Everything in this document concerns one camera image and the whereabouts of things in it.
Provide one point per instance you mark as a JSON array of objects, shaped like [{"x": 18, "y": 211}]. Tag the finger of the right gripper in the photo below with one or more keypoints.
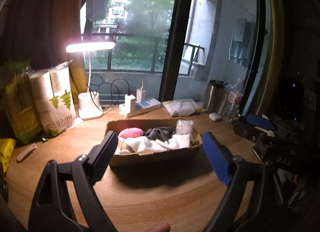
[
  {"x": 257, "y": 121},
  {"x": 246, "y": 131}
]

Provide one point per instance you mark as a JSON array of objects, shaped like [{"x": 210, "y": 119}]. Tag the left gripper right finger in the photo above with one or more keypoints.
[{"x": 235, "y": 173}]

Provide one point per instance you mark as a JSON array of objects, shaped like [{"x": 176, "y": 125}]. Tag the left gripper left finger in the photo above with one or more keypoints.
[{"x": 51, "y": 209}]

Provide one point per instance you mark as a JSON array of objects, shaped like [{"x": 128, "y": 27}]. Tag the clear bubble wrap bag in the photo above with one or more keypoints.
[{"x": 184, "y": 127}]

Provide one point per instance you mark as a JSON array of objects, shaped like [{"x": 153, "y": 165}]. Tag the grey sock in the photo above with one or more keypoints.
[{"x": 160, "y": 133}]

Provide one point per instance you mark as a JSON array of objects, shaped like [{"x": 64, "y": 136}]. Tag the white waffle cloth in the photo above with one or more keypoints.
[{"x": 143, "y": 145}]

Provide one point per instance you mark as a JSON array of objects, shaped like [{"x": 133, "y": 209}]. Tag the pink fuzzy plush pouch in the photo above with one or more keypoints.
[{"x": 133, "y": 132}]

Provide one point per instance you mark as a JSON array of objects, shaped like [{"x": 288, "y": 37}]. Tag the white earbuds case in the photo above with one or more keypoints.
[{"x": 215, "y": 117}]

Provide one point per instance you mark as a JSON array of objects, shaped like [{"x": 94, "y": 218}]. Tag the clear water bottle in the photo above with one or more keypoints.
[{"x": 233, "y": 102}]

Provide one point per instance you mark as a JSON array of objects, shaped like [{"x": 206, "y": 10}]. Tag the steel thermos mug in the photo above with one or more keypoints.
[{"x": 212, "y": 95}]

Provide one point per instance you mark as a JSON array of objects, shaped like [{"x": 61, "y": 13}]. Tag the white cloth package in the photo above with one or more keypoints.
[{"x": 182, "y": 107}]

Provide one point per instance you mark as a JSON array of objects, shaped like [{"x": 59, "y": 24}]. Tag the hanging teal towel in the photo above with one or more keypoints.
[{"x": 241, "y": 47}]

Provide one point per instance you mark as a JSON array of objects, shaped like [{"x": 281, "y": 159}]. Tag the yellow packet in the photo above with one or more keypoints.
[{"x": 7, "y": 146}]

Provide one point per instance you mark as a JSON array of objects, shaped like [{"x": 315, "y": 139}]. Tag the white power strip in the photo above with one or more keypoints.
[{"x": 148, "y": 105}]

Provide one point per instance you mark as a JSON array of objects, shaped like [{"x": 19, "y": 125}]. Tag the white charger right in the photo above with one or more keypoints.
[{"x": 140, "y": 95}]

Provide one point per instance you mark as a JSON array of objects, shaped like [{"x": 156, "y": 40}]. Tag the white charger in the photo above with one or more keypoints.
[
  {"x": 140, "y": 95},
  {"x": 130, "y": 103}
]

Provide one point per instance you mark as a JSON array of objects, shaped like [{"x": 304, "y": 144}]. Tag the white desk lamp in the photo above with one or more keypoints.
[{"x": 89, "y": 104}]

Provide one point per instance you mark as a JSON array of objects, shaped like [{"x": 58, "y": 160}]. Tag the white charger left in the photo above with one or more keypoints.
[{"x": 130, "y": 103}]

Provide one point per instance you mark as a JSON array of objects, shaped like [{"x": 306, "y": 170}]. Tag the paper cup pack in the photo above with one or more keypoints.
[{"x": 52, "y": 94}]

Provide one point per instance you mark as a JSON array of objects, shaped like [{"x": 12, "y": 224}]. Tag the green yellow snack bag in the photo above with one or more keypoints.
[{"x": 18, "y": 101}]

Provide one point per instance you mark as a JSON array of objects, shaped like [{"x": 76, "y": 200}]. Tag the hanging black trousers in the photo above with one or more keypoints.
[{"x": 87, "y": 34}]

